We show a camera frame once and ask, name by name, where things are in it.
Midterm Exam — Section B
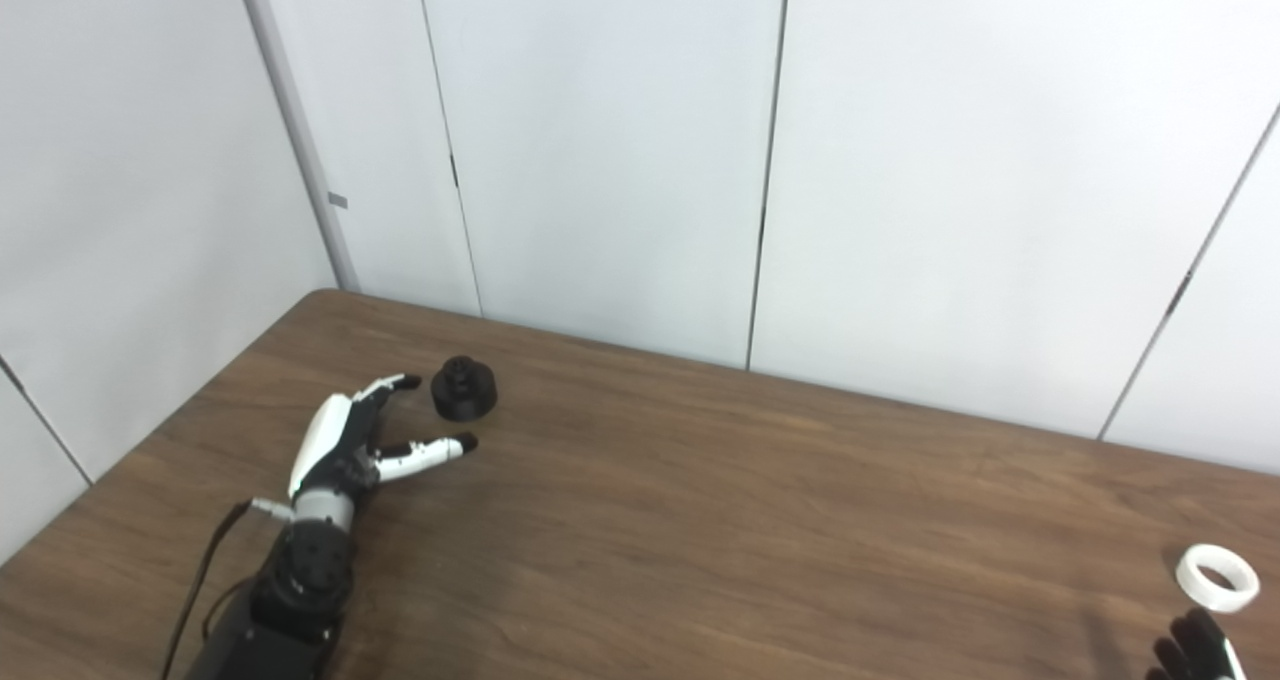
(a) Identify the round black part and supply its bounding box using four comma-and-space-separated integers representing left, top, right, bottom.
430, 356, 499, 422

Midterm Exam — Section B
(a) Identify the white ring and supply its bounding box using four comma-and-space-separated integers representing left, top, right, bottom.
1174, 544, 1261, 614

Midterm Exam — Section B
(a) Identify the gray wall corner strip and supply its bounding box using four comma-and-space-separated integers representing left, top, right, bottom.
232, 0, 361, 293

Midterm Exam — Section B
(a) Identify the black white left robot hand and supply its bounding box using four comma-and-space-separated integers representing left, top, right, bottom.
288, 373, 479, 508

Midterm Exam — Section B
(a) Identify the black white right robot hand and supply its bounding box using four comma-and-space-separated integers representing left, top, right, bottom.
1145, 608, 1249, 680

